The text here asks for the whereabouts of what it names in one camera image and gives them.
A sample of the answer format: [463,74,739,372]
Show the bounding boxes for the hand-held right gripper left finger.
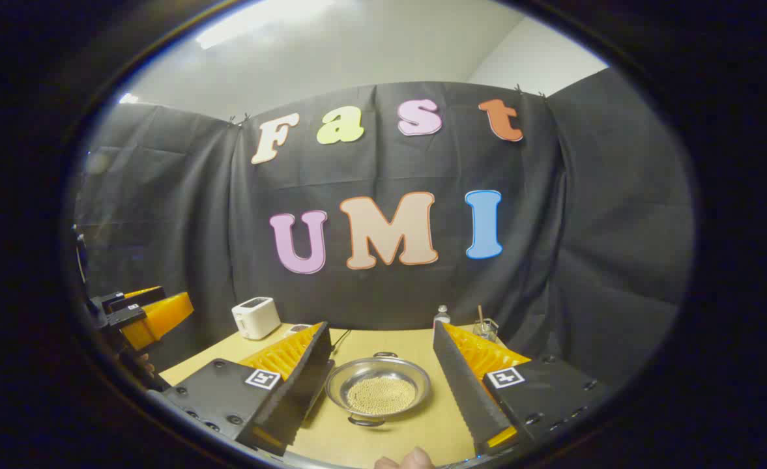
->
[162,321,335,457]

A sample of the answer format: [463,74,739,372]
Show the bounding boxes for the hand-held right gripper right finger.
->
[433,321,612,457]

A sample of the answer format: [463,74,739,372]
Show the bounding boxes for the steel pot with black handles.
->
[325,352,431,427]

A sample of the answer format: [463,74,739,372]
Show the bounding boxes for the pile of yellow soybeans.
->
[346,377,417,416]

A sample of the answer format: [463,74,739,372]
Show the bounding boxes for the white toaster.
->
[231,297,282,341]

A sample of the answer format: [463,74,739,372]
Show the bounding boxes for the wire mesh holder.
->
[472,318,500,344]

